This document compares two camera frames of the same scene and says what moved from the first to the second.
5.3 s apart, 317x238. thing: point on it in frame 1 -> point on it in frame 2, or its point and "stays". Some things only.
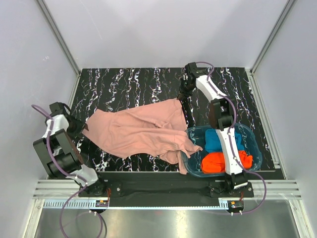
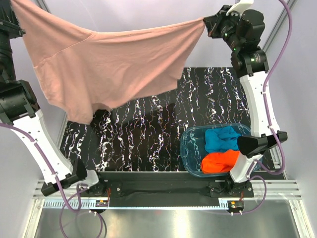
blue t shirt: [212, 143] stays
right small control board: [236, 205] stays
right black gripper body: [185, 89] -> [225, 26]
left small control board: [102, 203] stays
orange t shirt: [214, 162] stays
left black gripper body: [75, 128] -> [9, 29]
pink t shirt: [157, 127] -> [83, 72]
